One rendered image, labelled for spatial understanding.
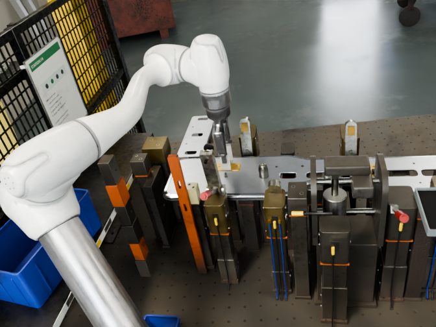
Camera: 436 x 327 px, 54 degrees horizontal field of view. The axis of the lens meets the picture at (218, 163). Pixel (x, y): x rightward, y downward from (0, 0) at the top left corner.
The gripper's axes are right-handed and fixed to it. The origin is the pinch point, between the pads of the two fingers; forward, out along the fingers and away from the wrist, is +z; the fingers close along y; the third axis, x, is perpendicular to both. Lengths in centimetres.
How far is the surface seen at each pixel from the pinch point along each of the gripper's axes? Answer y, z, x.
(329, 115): -200, 104, 42
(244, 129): -10.1, -4.5, 5.4
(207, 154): 22.4, -17.2, 0.6
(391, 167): 2, 4, 52
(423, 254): 29, 14, 57
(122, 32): -410, 86, -213
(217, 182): 20.8, -6.1, 1.4
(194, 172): 2.3, 4.1, -11.4
